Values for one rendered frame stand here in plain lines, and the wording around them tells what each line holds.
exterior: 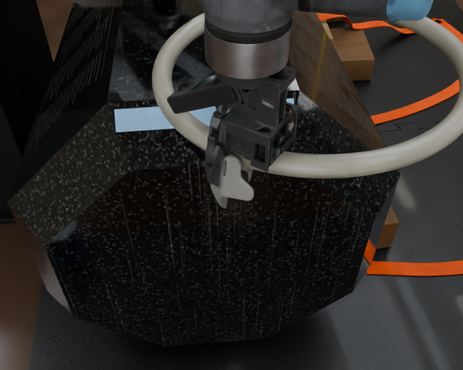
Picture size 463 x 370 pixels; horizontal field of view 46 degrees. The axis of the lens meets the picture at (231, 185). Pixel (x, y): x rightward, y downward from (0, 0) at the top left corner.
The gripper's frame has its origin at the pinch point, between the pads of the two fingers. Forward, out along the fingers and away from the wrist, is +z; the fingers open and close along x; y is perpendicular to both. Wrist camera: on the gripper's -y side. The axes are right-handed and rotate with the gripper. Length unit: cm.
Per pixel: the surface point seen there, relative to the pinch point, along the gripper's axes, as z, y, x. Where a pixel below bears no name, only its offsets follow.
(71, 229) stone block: 24.7, -32.4, -4.3
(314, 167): -7.5, 11.0, 1.4
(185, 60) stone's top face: 1.2, -25.0, 24.0
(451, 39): -8.4, 16.4, 38.6
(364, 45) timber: 64, -33, 154
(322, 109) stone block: 6.5, -0.2, 30.8
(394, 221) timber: 67, 11, 70
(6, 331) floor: 82, -67, -11
